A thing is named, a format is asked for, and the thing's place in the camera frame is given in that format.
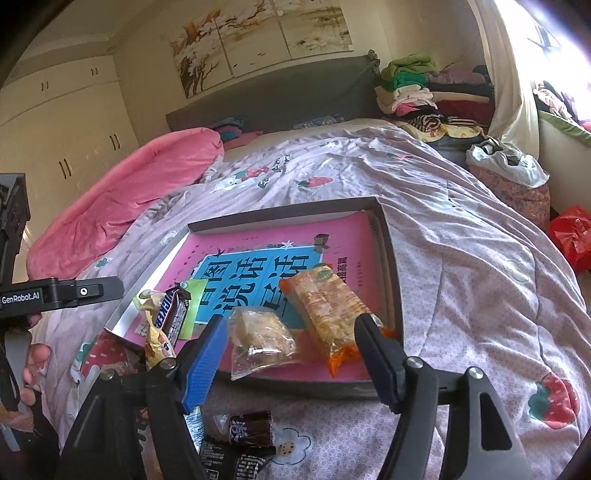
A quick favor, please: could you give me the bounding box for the cream wardrobe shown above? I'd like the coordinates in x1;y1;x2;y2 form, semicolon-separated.
0;54;139;217

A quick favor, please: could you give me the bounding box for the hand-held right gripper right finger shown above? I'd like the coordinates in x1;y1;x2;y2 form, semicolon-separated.
353;313;527;480

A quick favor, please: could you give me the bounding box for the floral patterned cloth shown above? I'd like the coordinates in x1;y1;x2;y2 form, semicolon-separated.
533;80;591;132

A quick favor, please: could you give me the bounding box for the blue patterned cloth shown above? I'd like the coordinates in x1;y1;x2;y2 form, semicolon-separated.
291;115;345;131

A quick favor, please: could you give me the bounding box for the green snack packet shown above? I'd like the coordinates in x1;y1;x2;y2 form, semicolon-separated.
178;279;206;340

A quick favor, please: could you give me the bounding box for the cream curtain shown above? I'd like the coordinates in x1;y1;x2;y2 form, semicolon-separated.
466;0;541;158

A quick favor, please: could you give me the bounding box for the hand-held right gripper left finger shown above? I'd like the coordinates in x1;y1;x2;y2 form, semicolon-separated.
60;315;230;480

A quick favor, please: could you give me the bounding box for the clear pale pastry packet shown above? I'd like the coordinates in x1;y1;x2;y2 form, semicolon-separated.
229;307;298;381

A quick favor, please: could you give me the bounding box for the pile of folded clothes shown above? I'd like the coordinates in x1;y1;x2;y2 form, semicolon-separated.
374;54;497;148

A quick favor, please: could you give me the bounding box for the white plastic bag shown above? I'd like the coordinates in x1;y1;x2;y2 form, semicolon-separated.
466;136;550;188

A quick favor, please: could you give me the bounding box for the orange cracker packet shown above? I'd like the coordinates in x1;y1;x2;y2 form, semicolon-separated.
279;263;398;376

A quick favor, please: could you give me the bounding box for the person's left hand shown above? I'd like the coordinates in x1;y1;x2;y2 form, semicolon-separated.
19;344;52;407

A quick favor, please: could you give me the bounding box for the grey bed headboard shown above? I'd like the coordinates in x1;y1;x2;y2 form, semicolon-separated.
165;50;382;134

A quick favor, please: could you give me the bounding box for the tree wall painting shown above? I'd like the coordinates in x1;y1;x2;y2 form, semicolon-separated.
161;0;354;97

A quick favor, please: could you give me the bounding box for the floral fabric bag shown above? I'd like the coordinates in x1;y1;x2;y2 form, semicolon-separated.
471;164;552;227

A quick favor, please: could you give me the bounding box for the bright window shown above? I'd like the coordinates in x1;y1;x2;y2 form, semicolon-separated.
499;0;591;93

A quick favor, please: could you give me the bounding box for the pink book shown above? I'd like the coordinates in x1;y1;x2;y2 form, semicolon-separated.
124;210;384;370

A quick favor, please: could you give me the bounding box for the brown chocolate bar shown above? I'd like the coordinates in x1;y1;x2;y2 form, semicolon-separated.
152;281;191;347

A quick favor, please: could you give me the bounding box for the blue cookie packet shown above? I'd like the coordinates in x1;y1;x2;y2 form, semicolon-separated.
185;406;206;455

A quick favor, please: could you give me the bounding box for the pale yellow pastry packet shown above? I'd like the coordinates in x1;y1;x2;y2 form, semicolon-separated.
133;290;177;370

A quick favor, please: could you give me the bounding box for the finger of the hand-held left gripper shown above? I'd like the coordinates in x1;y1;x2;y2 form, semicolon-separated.
56;275;124;308

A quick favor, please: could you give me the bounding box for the red plastic bag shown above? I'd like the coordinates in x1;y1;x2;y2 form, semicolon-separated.
548;206;591;275

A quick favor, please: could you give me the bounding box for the folded pink blue cloth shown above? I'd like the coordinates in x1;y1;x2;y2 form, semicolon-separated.
215;117;264;144

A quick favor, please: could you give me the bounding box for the shallow dark cardboard box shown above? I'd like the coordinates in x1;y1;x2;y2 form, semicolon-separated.
104;196;404;400

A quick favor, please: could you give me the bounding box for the dark brown candy packet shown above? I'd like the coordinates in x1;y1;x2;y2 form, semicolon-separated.
198;436;241;480
233;445;278;480
215;411;276;448

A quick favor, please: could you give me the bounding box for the pink quilt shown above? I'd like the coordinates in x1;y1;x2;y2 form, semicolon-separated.
25;127;225;280

